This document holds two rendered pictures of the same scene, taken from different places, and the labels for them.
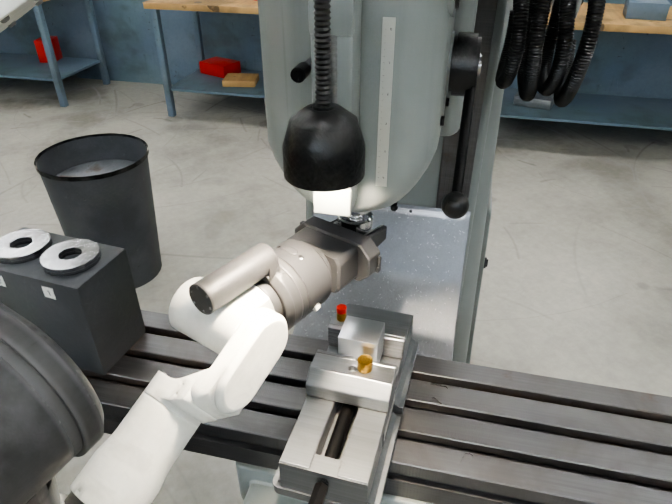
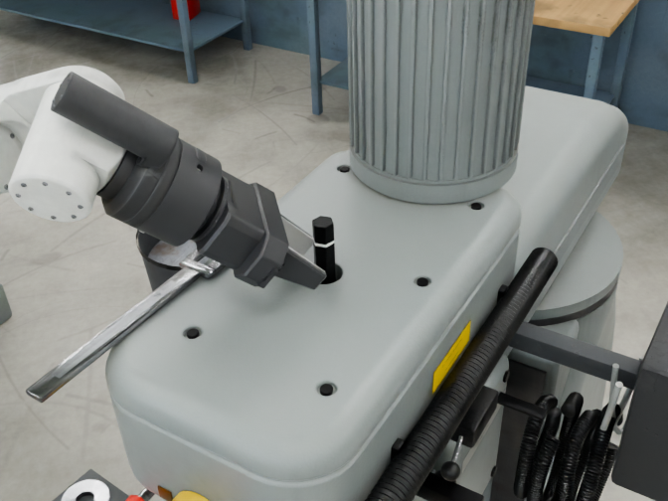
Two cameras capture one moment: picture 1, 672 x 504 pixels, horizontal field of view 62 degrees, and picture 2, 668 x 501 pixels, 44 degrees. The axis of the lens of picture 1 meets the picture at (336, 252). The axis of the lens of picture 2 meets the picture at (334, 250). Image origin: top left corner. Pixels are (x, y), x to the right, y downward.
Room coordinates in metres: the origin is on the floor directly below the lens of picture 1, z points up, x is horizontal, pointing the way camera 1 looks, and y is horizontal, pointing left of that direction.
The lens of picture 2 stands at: (0.03, -0.25, 2.39)
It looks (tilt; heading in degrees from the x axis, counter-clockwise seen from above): 36 degrees down; 19
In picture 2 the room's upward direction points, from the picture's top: 2 degrees counter-clockwise
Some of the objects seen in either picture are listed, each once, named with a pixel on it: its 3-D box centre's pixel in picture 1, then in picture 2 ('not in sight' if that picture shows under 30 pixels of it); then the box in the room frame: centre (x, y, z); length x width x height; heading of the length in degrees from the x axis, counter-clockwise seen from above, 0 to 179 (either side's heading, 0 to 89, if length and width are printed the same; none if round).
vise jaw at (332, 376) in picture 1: (351, 380); not in sight; (0.58, -0.02, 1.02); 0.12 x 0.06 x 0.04; 74
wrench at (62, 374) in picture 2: not in sight; (135, 315); (0.52, 0.12, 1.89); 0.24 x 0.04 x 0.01; 164
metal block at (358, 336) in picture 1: (361, 344); not in sight; (0.63, -0.04, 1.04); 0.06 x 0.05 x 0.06; 74
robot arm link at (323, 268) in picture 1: (312, 266); not in sight; (0.56, 0.03, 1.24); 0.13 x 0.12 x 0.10; 53
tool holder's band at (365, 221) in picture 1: (355, 217); not in sight; (0.64, -0.03, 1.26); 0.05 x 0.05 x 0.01
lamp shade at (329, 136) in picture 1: (323, 140); not in sight; (0.45, 0.01, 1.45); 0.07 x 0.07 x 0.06
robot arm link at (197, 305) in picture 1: (239, 300); not in sight; (0.48, 0.10, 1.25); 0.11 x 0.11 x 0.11; 53
